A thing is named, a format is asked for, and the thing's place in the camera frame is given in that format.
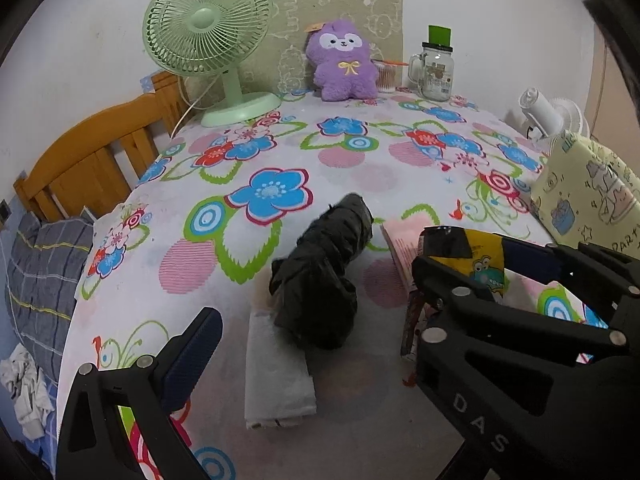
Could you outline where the floral tablecloth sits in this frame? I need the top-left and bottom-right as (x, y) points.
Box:
(55, 86), (612, 480)

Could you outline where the crumpled white cloth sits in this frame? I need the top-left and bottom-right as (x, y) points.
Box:
(1, 344), (54, 441)

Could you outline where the white folded cloth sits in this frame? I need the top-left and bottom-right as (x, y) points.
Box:
(244, 309), (317, 429)

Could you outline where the grey plaid pillow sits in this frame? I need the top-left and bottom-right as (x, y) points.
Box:
(4, 212), (93, 384)

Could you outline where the green desk fan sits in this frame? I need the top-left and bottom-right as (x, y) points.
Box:
(142, 0), (281, 127)

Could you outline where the purple plush toy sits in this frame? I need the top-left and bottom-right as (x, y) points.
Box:
(306, 20), (378, 102)

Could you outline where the yellow patterned fabric storage box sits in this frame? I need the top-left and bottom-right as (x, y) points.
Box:
(530, 132), (640, 258)

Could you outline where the white floor fan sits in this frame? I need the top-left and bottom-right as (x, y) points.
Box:
(518, 87), (590, 141)

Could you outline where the yellow cartoon snack pack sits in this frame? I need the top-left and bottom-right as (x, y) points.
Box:
(399, 225), (511, 363)

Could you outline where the green cup on jar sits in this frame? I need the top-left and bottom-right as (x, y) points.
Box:
(428, 25), (451, 47)

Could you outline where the glass mason jar mug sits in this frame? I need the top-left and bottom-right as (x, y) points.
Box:
(408, 41), (454, 102)

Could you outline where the cotton swab jar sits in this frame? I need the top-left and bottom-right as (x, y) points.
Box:
(373, 60), (408, 93)

